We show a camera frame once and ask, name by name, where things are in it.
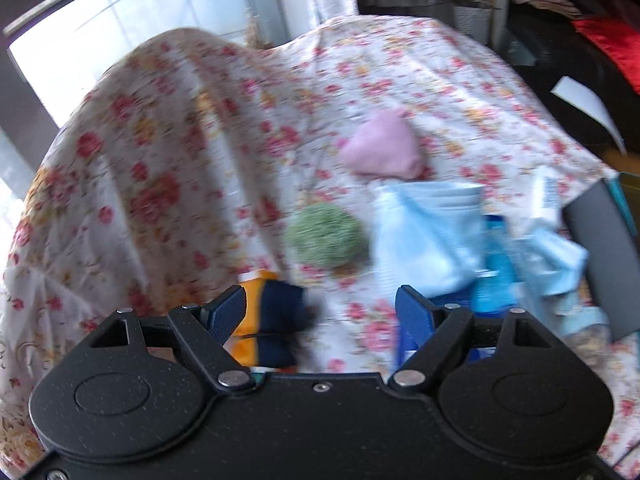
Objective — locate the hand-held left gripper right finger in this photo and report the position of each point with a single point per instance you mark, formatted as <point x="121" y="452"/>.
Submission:
<point x="412" y="315"/>

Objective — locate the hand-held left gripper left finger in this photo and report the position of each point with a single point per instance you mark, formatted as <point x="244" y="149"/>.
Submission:
<point x="227" y="311"/>

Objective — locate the orange and navy plush toy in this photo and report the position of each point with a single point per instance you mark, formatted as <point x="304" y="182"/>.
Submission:
<point x="285" y="320"/>

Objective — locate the light blue plastic bag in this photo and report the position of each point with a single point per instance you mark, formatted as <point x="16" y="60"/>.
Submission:
<point x="425" y="240"/>

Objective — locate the small light blue packet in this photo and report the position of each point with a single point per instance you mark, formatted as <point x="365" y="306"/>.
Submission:
<point x="550" y="260"/>

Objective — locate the pink plush toy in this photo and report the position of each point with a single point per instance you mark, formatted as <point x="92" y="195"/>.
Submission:
<point x="382" y="145"/>

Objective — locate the blue box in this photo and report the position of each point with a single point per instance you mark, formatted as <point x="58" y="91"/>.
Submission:
<point x="452" y="296"/>

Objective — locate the blue plastic bottle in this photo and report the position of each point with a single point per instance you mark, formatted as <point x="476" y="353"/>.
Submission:
<point x="495" y="280"/>

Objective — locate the green fuzzy ball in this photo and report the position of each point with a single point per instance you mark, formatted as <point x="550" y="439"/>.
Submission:
<point x="325" y="235"/>

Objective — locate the floral bed sheet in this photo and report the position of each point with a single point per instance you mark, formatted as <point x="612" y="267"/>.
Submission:
<point x="175" y="160"/>

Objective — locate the white and blue packet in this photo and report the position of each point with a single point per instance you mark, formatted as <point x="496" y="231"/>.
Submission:
<point x="545" y="195"/>

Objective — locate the white paper sheet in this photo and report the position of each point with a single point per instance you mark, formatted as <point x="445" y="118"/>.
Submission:
<point x="590" y="105"/>

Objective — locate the dried straw bundle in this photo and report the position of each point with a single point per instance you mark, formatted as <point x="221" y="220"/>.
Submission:
<point x="254" y="30"/>

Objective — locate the black sofa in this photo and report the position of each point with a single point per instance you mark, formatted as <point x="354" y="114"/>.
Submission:
<point x="540" y="60"/>

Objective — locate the potted plant in white pot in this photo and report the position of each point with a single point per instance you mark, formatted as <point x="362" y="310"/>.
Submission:
<point x="472" y="17"/>

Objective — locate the red pillow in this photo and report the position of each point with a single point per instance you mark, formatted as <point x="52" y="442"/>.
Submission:
<point x="612" y="42"/>

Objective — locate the window frame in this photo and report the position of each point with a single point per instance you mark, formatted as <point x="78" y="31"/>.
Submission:
<point x="75" y="5"/>

